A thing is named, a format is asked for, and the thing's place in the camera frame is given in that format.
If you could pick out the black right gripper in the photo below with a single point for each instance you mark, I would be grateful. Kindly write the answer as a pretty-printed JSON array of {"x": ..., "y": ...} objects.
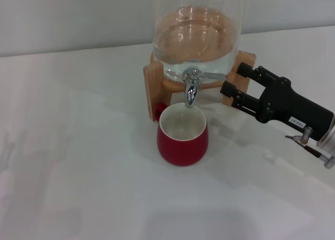
[{"x": 288, "y": 106}]

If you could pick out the chrome faucet with lever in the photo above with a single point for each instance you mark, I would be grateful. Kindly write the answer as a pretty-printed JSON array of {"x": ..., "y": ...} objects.
[{"x": 191, "y": 93}]

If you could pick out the red ceramic cup white inside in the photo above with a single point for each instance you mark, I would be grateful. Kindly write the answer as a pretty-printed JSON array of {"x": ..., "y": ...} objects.
[{"x": 180, "y": 151}]

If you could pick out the clear glass water dispenser jar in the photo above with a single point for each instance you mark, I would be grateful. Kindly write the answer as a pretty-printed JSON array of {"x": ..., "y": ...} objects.
[{"x": 196, "y": 27}]

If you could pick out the light wooden dispenser stand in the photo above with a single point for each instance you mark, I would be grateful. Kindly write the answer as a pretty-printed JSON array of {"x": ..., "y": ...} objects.
[{"x": 154, "y": 80}]

